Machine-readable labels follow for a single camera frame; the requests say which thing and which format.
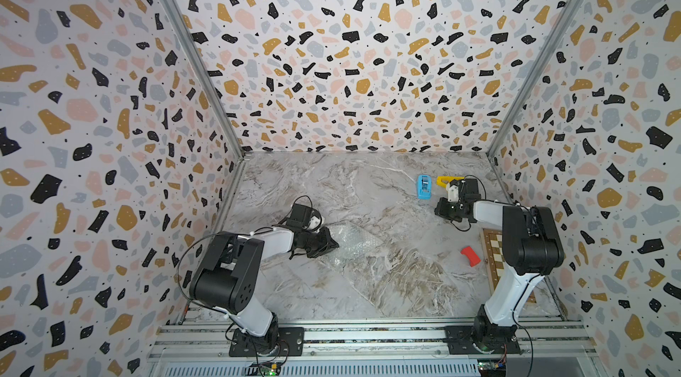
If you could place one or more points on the yellow triangular plastic piece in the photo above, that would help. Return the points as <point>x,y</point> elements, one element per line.
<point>444,181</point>

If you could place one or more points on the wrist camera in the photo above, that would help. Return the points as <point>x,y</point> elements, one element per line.
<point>305,218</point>
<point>453,190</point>

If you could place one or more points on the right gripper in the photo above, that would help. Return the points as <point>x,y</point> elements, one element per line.
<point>439,208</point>

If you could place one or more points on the aluminium mounting rail frame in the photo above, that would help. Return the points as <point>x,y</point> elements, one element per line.
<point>405,347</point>

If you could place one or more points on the wooden chessboard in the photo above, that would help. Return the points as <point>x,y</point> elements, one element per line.
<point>492,247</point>

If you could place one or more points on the blue toy car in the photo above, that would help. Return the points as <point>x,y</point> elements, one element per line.
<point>424,187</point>

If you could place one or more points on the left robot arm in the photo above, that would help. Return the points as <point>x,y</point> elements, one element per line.
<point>226,278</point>

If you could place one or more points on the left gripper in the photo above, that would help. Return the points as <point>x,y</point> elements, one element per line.
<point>325,244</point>

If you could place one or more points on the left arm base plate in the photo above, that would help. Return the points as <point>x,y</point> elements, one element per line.
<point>266,342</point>

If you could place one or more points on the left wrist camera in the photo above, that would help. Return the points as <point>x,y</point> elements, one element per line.
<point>305,218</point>

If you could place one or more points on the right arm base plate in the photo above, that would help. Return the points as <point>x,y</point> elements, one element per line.
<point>472,339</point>

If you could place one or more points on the red plastic piece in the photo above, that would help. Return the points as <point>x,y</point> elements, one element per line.
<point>472,257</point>

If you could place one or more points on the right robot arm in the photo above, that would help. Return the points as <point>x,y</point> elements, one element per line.
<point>530,247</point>

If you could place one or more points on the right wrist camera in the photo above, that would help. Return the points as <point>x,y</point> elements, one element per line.
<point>453,190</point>

